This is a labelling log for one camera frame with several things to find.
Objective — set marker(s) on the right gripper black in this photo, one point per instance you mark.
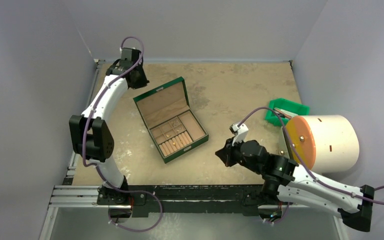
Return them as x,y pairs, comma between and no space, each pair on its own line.
229,154

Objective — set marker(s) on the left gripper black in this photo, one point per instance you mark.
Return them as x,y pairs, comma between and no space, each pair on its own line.
143,82

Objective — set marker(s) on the green ring tray insert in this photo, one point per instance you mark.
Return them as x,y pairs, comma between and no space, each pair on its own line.
174,142

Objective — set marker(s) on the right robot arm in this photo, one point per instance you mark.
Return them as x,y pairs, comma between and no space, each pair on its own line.
287,181

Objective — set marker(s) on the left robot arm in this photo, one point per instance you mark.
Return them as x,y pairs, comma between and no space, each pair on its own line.
90,134

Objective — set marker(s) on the green jewelry box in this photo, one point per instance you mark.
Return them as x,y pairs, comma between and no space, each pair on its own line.
162,103

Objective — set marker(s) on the green plastic bin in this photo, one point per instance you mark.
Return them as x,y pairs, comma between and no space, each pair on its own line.
287,108

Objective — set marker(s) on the white cylinder orange lid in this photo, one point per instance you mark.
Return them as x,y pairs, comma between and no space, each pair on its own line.
325,143

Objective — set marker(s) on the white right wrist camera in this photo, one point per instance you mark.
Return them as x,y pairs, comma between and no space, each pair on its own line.
240,131

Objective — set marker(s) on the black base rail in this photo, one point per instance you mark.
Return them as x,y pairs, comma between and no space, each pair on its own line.
245,199

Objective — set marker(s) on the aluminium frame rail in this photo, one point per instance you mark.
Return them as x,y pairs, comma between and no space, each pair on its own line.
77,196

